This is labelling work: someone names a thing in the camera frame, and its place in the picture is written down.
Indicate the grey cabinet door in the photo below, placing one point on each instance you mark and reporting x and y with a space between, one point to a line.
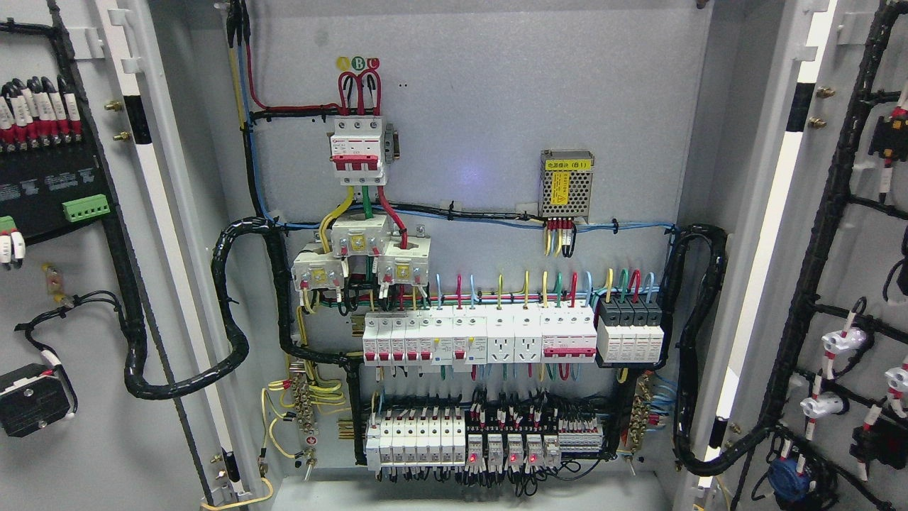
793 259
117 452

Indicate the grey cabinet body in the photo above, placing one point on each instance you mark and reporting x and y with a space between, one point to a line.
683 109

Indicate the white socket breaker row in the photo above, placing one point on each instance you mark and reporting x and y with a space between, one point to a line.
473 336

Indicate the white current transformer group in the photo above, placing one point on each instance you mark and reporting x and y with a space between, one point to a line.
361 245

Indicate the metal mesh power supply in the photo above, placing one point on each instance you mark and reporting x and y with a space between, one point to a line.
566 183

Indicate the red white main breaker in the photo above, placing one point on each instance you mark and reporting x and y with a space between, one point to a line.
362 147

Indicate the white lower breaker row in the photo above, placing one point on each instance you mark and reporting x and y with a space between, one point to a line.
415 440

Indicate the black white surge protector block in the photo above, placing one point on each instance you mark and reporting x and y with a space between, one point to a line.
629 334

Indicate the black digital power meter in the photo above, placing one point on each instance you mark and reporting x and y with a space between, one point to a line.
52 180

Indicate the white rotary selector switch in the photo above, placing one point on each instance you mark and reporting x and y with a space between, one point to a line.
35 396

